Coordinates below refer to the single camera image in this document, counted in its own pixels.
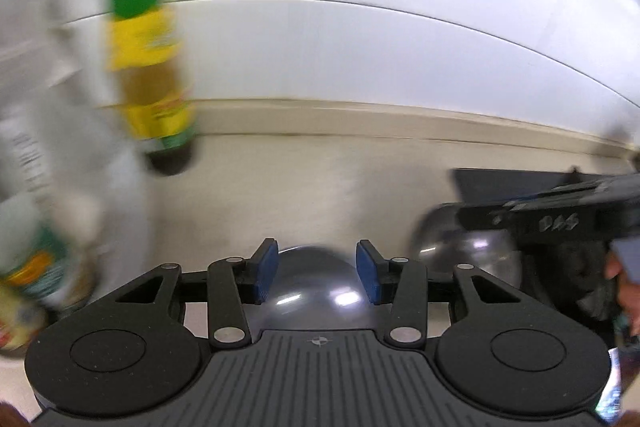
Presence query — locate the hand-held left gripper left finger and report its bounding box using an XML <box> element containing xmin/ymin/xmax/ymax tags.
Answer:
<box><xmin>100</xmin><ymin>237</ymin><xmax>280</xmax><ymax>351</ymax></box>

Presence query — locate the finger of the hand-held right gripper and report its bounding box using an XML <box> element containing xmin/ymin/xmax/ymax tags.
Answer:
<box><xmin>502</xmin><ymin>184</ymin><xmax>608</xmax><ymax>212</ymax></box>
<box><xmin>457</xmin><ymin>203</ymin><xmax>521</xmax><ymax>232</ymax></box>

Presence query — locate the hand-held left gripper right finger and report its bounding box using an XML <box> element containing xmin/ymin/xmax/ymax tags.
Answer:
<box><xmin>355</xmin><ymin>239</ymin><xmax>531</xmax><ymax>350</ymax></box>

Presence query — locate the stainless steel bowl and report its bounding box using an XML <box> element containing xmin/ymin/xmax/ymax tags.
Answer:
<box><xmin>247</xmin><ymin>245</ymin><xmax>381</xmax><ymax>338</ymax></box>
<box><xmin>407</xmin><ymin>202</ymin><xmax>523</xmax><ymax>288</ymax></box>

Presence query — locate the person's right hand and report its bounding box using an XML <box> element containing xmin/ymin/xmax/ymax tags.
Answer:
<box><xmin>604</xmin><ymin>251</ymin><xmax>640</xmax><ymax>337</ymax></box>

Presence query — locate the black gas stove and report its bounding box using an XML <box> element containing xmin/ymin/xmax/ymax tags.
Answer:
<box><xmin>450</xmin><ymin>167</ymin><xmax>640</xmax><ymax>323</ymax></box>

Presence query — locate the green-orange labelled jar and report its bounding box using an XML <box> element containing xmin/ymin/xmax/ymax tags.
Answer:
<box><xmin>0</xmin><ymin>197</ymin><xmax>98</xmax><ymax>315</ymax></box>

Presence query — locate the green label yellow cap bottle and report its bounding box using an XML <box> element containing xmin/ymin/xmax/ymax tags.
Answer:
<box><xmin>97</xmin><ymin>0</ymin><xmax>198</xmax><ymax>178</ymax></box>

